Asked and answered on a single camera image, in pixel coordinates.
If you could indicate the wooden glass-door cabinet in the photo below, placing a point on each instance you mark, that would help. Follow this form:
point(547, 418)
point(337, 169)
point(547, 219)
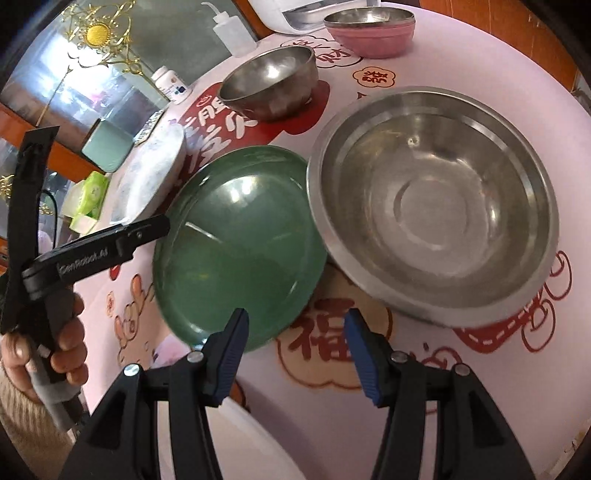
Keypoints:
point(138, 27)

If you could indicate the mint green cup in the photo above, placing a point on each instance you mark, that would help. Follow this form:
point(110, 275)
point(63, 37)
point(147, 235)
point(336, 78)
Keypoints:
point(104, 150)

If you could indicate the green plate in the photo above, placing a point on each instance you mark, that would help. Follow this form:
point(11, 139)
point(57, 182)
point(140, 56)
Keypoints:
point(240, 240)

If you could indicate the plain white plate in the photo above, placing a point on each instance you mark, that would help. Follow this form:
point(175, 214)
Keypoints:
point(249, 443)

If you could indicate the wooden door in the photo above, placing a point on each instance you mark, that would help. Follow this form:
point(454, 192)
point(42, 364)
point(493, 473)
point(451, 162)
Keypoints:
point(561, 60)

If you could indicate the pill blister pack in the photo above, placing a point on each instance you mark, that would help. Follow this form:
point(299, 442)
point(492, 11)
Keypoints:
point(147, 129)

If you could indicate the white countertop appliance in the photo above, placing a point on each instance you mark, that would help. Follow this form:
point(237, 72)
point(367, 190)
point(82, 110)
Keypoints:
point(277, 14)

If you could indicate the green tissue pack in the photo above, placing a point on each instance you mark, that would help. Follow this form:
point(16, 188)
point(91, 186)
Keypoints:
point(90, 194)

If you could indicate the pink bowl with steel lining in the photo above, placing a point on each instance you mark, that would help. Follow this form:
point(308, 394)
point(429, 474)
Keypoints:
point(374, 44)

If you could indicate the person's left hand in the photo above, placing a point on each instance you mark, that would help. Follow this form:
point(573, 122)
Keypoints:
point(71, 332)

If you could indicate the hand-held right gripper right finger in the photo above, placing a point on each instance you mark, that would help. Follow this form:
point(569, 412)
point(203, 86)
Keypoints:
point(358, 350)

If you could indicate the white blue-patterned plate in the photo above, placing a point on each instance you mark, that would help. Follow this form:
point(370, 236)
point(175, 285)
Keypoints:
point(147, 175)

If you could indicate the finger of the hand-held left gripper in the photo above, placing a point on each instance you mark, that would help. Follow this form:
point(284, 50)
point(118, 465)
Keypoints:
point(145, 233)

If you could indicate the white pill bottle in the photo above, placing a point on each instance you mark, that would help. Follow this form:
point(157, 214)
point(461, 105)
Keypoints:
point(173, 87)

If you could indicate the gold hanging ornament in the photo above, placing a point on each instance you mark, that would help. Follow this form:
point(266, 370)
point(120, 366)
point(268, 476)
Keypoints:
point(98, 33)

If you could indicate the pink printed tablecloth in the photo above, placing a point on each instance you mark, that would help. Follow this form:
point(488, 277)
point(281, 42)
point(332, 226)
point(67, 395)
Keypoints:
point(531, 392)

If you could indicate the small steel bowl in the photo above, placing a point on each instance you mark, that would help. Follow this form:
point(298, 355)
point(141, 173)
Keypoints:
point(272, 87)

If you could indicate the clear squeeze bottle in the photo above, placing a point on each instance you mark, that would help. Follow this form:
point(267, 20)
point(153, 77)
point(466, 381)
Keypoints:
point(233, 34)

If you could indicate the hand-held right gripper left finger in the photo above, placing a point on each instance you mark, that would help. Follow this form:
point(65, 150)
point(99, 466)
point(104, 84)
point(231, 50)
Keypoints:
point(233, 350)

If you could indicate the person's left forearm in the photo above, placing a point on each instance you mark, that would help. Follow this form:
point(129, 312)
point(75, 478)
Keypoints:
point(23, 429)

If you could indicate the large steel bowl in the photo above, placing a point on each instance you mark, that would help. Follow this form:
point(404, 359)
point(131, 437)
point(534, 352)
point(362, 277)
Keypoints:
point(438, 207)

